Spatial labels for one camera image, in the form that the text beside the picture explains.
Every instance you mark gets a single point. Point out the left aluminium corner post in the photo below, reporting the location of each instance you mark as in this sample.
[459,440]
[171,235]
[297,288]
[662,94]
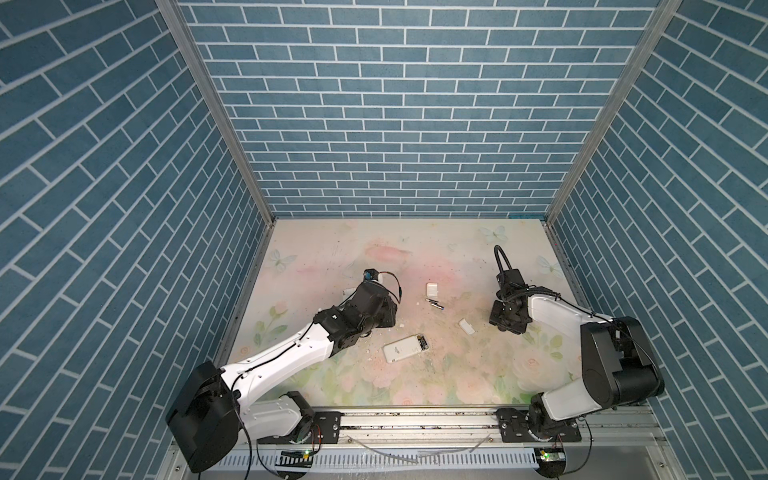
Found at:
[173,17]

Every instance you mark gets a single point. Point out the white vented strip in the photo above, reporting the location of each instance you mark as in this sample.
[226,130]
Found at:
[360,460]

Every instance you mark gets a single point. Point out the right aluminium corner post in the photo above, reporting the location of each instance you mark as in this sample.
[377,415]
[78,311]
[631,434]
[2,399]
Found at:
[657,24]

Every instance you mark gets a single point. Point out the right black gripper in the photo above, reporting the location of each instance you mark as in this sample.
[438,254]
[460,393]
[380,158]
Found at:
[515,328]

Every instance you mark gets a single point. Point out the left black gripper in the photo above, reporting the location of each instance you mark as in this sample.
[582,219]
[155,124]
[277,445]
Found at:
[390,314]

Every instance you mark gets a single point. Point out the right controller board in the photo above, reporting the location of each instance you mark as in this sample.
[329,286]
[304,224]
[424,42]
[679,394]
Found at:
[551,462]

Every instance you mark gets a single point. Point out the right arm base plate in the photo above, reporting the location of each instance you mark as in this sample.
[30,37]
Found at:
[518,426]

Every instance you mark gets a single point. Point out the grey white remote control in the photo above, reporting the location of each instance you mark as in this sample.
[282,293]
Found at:
[405,348]

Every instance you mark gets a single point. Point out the left controller board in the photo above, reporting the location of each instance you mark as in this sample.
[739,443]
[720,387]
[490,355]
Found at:
[293,465]

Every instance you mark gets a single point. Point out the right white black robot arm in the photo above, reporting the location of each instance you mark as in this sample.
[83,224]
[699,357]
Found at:
[618,366]

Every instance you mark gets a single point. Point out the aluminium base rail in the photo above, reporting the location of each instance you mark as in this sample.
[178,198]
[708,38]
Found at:
[625,433]

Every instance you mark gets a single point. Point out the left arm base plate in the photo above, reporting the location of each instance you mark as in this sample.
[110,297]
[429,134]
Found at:
[324,427]

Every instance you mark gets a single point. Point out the aluminium corner post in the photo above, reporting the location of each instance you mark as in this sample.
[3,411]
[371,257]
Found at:
[173,17]
[657,24]

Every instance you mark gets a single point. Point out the controller board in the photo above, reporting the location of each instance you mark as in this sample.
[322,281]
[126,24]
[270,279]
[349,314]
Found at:
[293,465]
[551,462]

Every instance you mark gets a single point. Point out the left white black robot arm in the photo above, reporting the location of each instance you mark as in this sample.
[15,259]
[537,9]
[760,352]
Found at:
[218,404]

